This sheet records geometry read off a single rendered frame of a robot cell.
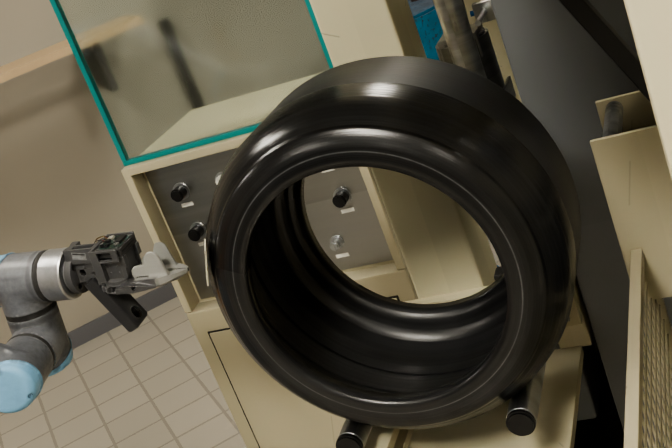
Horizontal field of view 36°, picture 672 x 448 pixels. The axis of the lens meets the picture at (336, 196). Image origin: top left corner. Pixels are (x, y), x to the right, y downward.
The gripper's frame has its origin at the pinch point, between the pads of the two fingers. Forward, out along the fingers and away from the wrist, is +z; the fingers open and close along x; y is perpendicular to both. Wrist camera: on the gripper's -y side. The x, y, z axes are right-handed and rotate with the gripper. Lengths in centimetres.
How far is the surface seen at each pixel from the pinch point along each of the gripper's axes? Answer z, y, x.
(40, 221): -208, -83, 240
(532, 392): 55, -23, -5
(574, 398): 59, -34, 9
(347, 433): 25.5, -25.8, -9.8
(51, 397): -194, -145, 188
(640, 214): 72, -6, 19
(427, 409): 40.1, -20.5, -11.8
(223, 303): 11.7, -0.4, -10.8
